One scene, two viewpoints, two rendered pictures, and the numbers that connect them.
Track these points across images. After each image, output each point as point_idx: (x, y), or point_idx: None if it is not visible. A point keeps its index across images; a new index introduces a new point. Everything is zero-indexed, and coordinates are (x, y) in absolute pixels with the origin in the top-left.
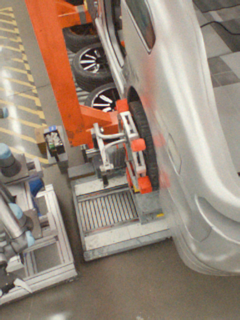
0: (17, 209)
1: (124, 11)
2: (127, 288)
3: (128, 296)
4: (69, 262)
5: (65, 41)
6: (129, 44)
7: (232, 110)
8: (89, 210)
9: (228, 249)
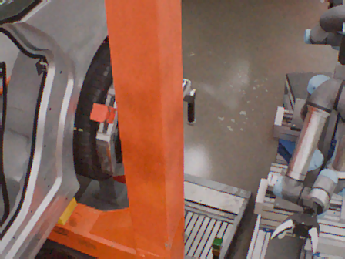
0: (311, 79)
1: (45, 11)
2: (223, 153)
3: (228, 147)
4: (274, 174)
5: None
6: (77, 13)
7: (6, 55)
8: (207, 243)
9: None
